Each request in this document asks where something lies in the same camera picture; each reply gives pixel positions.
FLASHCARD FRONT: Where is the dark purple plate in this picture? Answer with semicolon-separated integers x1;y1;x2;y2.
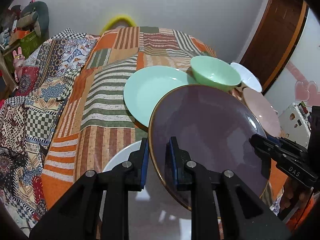
148;85;271;210

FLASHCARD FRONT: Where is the white bowl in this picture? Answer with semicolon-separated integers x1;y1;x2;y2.
231;62;263;93

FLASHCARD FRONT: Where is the mint green plate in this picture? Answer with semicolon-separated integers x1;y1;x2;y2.
123;66;197;127

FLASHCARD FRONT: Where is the mint green bowl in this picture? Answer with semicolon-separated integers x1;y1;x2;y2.
190;56;241;92

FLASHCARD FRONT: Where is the right hand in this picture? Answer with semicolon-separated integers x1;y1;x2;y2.
280;177;314;215

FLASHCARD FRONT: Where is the white plate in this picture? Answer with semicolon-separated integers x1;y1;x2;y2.
99;138;201;239

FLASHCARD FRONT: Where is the orange striped patchwork blanket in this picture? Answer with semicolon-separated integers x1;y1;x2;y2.
41;27;216;207

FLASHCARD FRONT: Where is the colourful patterned quilt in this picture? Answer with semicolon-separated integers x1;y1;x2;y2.
1;29;99;229

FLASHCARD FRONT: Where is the pink rabbit figurine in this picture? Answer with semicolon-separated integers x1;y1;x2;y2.
12;47;25;83

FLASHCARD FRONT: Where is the green cardboard box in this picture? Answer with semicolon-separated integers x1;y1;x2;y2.
2;31;46;73

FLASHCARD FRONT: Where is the grey green plush toy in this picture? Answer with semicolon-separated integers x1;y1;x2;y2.
11;1;49;38

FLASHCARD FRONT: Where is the brown wooden door frame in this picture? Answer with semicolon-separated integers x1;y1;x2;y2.
240;0;308;92

